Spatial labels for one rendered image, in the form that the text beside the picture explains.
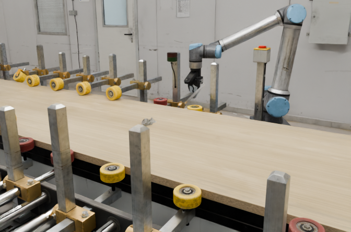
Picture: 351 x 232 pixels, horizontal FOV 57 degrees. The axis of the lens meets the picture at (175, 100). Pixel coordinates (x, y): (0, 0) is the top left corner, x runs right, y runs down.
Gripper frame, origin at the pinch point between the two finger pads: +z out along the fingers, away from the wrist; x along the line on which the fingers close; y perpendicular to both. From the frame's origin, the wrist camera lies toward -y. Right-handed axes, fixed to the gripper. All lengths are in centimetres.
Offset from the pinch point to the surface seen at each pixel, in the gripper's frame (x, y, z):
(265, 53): -58, -34, -37
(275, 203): -91, -141, -23
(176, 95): -5.3, -32.0, -8.4
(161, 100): -2.4, -44.3, -7.9
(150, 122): -20, -80, -8
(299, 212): -92, -117, -7
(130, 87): 23.5, -40.4, -12.3
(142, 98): 20.4, -32.0, -3.4
